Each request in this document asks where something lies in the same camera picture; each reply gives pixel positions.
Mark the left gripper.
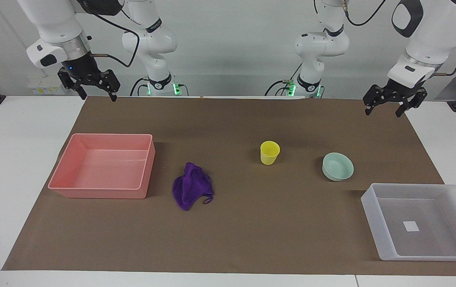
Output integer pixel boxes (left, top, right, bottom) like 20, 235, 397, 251
362, 79, 428, 118

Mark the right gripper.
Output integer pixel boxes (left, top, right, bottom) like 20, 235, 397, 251
57, 53, 121, 102

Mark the pink plastic box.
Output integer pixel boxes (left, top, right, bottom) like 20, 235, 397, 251
47, 133, 156, 199

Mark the translucent white plastic box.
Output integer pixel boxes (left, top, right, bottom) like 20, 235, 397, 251
360, 183, 456, 261

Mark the white socket strip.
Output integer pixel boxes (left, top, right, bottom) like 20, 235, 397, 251
26, 77, 64, 96

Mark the light green bowl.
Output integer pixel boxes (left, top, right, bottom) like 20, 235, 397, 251
322, 152, 354, 182

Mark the yellow plastic cup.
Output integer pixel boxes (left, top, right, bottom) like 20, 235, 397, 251
260, 141, 281, 166

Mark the purple cloth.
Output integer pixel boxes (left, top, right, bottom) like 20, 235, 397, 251
172, 162, 215, 211

